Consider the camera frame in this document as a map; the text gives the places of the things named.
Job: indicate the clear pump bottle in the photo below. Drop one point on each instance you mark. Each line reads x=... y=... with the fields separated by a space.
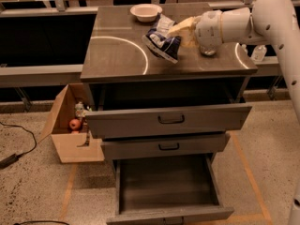
x=258 y=53

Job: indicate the white bowl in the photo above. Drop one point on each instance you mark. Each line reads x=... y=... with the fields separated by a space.
x=146 y=13

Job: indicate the red apple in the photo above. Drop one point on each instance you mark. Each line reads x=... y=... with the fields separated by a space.
x=75 y=124

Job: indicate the top grey drawer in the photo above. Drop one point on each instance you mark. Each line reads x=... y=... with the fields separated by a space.
x=167 y=121

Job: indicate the grey drawer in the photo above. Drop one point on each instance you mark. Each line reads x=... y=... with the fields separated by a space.
x=167 y=191
x=202 y=143
x=167 y=121

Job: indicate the blue chip bag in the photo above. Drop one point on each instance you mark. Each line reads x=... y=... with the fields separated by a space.
x=159 y=42

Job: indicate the cardboard box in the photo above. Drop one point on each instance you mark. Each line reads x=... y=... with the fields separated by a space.
x=71 y=146

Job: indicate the middle grey drawer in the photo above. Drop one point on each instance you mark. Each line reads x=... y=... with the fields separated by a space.
x=202 y=143

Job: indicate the brown jar with silver lid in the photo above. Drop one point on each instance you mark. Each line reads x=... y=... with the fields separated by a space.
x=208 y=51

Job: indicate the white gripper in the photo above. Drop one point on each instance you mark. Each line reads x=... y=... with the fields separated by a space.
x=208 y=28

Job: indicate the bottom grey drawer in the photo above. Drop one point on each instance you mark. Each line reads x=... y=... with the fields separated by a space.
x=167 y=191

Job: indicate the grey drawer cabinet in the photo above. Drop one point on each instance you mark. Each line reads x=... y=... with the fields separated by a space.
x=120 y=72

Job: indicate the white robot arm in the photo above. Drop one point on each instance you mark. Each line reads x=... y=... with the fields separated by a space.
x=272 y=22

